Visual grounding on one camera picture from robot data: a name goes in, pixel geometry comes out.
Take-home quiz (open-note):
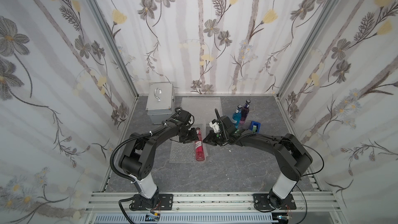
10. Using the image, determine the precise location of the pink glass bottle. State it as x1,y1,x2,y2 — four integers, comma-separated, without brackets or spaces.
195,128,205,162

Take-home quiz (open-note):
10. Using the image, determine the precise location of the blue tape dispenser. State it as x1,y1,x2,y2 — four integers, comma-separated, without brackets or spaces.
249,121,261,133

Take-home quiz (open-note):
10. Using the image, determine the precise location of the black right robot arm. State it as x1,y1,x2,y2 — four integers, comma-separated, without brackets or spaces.
203,129,313,201

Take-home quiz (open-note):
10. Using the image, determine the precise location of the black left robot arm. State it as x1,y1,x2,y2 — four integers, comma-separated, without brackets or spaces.
110,109,198,199

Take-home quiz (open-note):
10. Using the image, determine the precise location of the bubble wrap sheet stack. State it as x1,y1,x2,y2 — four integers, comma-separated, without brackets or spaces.
181,97,223,128

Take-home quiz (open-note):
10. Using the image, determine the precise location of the blue glass bottle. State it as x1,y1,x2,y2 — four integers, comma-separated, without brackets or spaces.
232,105,242,128

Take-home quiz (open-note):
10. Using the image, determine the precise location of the purple glass bottle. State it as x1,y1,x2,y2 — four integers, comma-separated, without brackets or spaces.
239,99,251,124

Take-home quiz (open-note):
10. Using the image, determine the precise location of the silver metal first-aid case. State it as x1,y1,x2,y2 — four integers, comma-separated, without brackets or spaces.
146,83,174,124

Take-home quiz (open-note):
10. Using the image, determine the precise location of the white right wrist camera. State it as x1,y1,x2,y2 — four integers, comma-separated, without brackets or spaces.
209,119,220,134

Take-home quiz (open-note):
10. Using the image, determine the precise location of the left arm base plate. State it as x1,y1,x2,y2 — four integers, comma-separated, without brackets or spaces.
129,194,174,211

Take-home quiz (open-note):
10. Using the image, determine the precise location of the black corrugated cable hose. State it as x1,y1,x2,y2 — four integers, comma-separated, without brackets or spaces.
109,132,153,183

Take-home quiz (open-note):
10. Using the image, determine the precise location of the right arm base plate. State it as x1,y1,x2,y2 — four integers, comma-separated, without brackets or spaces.
252,194,297,211

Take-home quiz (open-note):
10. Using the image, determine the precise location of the white slotted cable duct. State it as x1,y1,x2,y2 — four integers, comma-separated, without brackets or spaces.
93,213,278,224

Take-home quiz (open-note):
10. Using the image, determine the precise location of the aluminium frame rail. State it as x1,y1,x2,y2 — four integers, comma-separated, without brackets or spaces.
85,191,342,214

